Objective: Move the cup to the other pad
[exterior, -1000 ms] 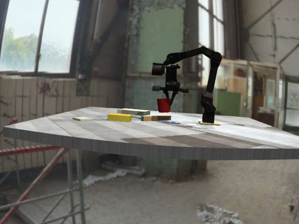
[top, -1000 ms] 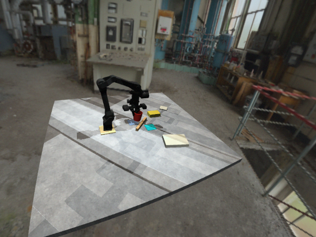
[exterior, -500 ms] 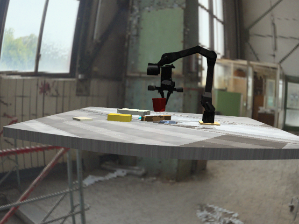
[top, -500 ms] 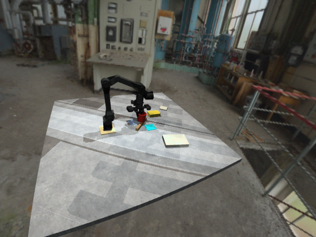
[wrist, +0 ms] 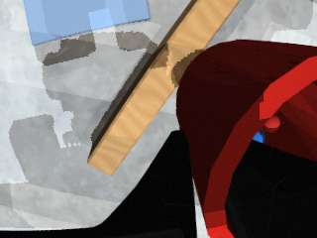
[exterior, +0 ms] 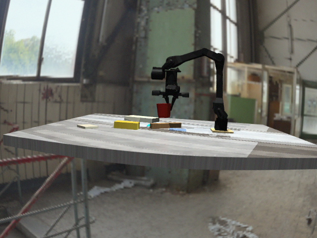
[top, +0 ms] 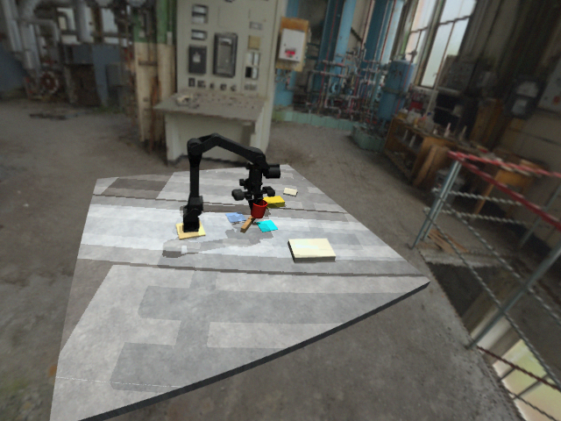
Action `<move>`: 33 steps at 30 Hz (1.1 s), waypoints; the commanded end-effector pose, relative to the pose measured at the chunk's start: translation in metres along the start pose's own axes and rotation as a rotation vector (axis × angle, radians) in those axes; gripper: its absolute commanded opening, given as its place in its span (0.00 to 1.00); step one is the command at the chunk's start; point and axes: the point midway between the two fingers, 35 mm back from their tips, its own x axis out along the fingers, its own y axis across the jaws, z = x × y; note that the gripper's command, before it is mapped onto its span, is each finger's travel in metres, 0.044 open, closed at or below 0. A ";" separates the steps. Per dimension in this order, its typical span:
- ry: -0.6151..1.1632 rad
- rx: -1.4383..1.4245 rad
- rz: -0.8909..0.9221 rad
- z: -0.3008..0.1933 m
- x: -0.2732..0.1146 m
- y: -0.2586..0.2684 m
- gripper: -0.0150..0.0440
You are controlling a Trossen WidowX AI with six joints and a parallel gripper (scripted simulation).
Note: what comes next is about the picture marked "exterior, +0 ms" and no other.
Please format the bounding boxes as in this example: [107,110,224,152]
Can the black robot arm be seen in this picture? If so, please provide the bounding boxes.
[151,48,228,131]

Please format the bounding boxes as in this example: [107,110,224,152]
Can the yellow rectangular block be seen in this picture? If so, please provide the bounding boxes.
[114,120,140,130]

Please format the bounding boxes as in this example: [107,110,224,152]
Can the tan wooden flat bar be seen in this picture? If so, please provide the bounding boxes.
[150,122,182,129]

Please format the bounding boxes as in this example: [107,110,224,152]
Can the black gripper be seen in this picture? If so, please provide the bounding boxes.
[152,80,189,111]

